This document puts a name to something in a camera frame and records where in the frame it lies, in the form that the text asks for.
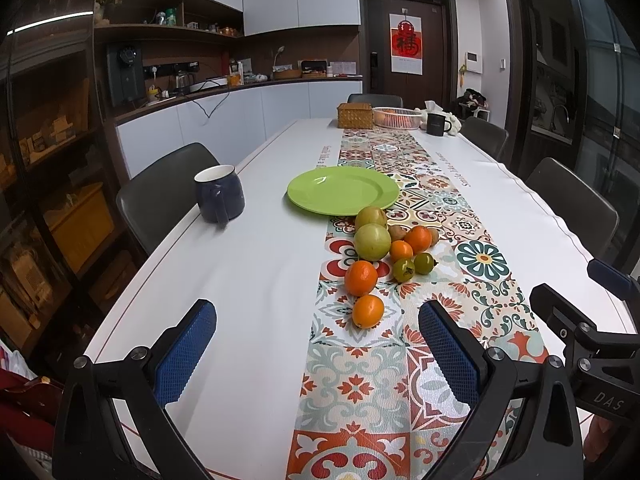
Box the right hand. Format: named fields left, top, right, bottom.
left=584, top=415, right=617, bottom=463

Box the black mug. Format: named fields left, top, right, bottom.
left=425, top=113, right=452, bottom=136

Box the brown longan right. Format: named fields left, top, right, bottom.
left=427, top=228, right=439, bottom=247

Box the far end chair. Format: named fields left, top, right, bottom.
left=347, top=93, right=404, bottom=107

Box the green apple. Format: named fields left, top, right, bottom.
left=354, top=223, right=392, bottom=262

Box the right near chair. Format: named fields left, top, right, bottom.
left=526, top=157, right=620, bottom=258

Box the dark blue mug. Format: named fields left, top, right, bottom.
left=194, top=165, right=245, bottom=229

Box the green plate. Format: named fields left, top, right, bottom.
left=286, top=166, right=400, bottom=217

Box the yellow-green pear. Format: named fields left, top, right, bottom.
left=355, top=206, right=387, bottom=230

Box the small orange front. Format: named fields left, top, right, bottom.
left=352, top=295, right=384, bottom=330

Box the dark wooden door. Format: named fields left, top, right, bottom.
left=360, top=0, right=458, bottom=108

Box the large orange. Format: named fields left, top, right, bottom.
left=344, top=260, right=378, bottom=297
left=404, top=226, right=433, bottom=255

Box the green persimmon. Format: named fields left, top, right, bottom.
left=393, top=258, right=416, bottom=283
left=413, top=252, right=437, bottom=275

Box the white tissue pile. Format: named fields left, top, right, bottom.
left=423, top=100, right=462, bottom=136

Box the black coffee machine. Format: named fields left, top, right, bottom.
left=106, top=48, right=145, bottom=107

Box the small orange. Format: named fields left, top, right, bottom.
left=390, top=240, right=414, bottom=263
left=352, top=295, right=384, bottom=330

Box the red calendar poster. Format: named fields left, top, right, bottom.
left=390, top=13, right=423, bottom=76

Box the right far chair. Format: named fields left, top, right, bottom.
left=460, top=117, right=509, bottom=160

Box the patterned table runner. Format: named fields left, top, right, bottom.
left=286, top=128, right=547, bottom=479

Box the left near chair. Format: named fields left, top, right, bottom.
left=116, top=143, right=219, bottom=256

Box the brown longan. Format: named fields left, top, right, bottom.
left=427, top=228, right=439, bottom=247
left=388, top=224, right=408, bottom=240

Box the brown longan left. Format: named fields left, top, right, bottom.
left=388, top=224, right=408, bottom=240

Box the clear fruit bowl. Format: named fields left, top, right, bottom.
left=372, top=106, right=423, bottom=130

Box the wicker basket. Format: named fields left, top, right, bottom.
left=337, top=102, right=373, bottom=129

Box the small orange middle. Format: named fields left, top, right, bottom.
left=390, top=240, right=414, bottom=263

